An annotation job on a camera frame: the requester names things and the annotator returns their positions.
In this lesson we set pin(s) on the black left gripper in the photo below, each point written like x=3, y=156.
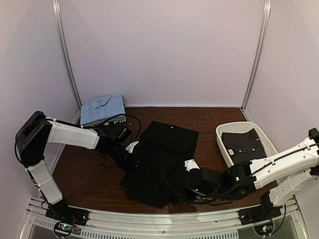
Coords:
x=129, y=164

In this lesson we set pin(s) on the black long sleeve shirt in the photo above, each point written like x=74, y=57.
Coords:
x=158, y=168

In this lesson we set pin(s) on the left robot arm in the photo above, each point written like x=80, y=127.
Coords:
x=39, y=131

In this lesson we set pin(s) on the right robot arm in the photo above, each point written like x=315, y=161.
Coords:
x=299, y=165

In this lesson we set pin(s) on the black white patterned folded shirt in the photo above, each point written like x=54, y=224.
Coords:
x=117, y=122

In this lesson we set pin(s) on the light blue folded shirt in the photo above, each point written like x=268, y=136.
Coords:
x=100, y=109

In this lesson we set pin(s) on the dark pinstriped folded shirt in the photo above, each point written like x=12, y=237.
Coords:
x=242, y=147

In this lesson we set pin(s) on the white plastic laundry basket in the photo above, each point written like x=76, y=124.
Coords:
x=242, y=127

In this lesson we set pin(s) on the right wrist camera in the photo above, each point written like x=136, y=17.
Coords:
x=197, y=178

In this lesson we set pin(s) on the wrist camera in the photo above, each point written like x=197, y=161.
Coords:
x=118, y=137
x=197, y=178

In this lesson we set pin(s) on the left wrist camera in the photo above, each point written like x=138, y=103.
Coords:
x=118, y=137

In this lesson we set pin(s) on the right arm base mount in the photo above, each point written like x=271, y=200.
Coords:
x=265, y=211

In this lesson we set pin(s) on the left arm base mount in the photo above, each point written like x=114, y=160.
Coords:
x=63, y=212

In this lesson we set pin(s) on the aluminium frame post left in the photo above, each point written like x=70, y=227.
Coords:
x=65, y=54

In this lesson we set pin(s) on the aluminium frame post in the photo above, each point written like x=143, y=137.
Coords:
x=65, y=54
x=264, y=27

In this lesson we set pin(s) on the aluminium frame post right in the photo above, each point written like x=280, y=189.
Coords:
x=264, y=27

